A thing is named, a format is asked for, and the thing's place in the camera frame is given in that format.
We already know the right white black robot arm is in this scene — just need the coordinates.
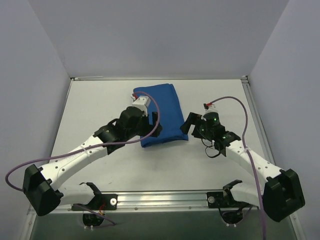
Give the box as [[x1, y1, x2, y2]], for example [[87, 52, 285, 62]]
[[180, 112, 306, 222]]

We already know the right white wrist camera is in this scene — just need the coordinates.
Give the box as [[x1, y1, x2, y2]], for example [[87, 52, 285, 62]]
[[203, 103, 218, 114]]

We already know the blue surgical cloth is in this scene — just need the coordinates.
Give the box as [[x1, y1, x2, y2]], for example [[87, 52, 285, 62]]
[[133, 83, 189, 148]]

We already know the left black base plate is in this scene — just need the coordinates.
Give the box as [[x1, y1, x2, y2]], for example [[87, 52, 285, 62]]
[[71, 192, 118, 211]]

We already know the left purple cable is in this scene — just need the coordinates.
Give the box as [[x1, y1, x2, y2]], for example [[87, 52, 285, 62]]
[[5, 92, 161, 226]]

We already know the back aluminium rail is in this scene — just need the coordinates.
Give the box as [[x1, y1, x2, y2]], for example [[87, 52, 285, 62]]
[[71, 76, 103, 81]]

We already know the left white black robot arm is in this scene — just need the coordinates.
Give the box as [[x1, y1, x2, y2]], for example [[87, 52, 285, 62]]
[[22, 106, 162, 216]]

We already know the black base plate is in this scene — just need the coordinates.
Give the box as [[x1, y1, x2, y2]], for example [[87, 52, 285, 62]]
[[71, 192, 118, 211], [206, 191, 251, 209]]

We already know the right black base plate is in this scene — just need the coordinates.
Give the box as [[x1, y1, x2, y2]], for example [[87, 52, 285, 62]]
[[206, 191, 251, 209]]

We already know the thin black wire loop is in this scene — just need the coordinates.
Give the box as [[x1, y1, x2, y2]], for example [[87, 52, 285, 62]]
[[201, 139, 227, 159]]

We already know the front aluminium rail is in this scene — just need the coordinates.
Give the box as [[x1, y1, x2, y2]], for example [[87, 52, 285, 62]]
[[27, 187, 298, 216]]

